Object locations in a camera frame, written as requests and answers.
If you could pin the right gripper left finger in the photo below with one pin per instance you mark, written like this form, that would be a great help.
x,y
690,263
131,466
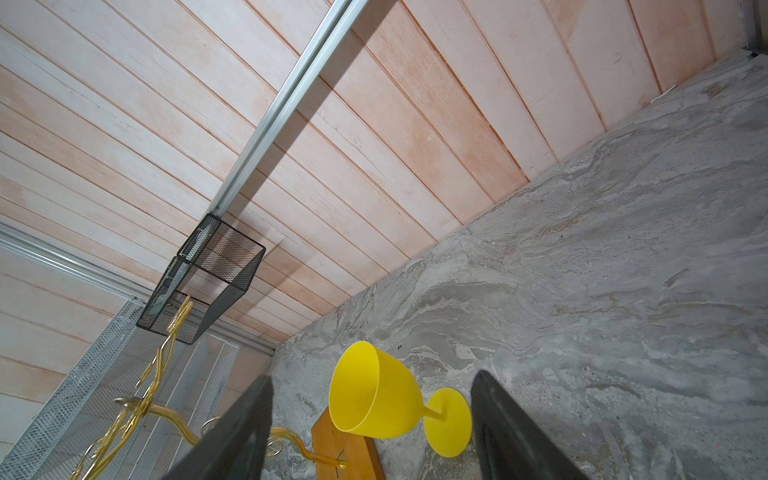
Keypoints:
x,y
235,448

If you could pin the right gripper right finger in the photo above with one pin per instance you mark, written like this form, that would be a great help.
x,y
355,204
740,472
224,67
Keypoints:
x,y
509,444

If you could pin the gold wire wine glass rack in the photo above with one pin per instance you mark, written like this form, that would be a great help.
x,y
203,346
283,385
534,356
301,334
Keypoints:
x,y
351,456

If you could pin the yellow wine glass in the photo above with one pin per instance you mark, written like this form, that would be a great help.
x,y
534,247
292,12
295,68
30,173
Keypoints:
x,y
372,394

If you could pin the white mesh wall shelf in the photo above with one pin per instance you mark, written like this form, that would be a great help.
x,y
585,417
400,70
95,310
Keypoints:
x,y
83,408

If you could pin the aluminium frame rail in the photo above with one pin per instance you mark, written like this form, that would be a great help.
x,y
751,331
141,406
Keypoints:
x,y
123,123

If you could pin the black mesh wall basket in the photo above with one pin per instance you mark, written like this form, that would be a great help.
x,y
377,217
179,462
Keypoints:
x,y
214,248

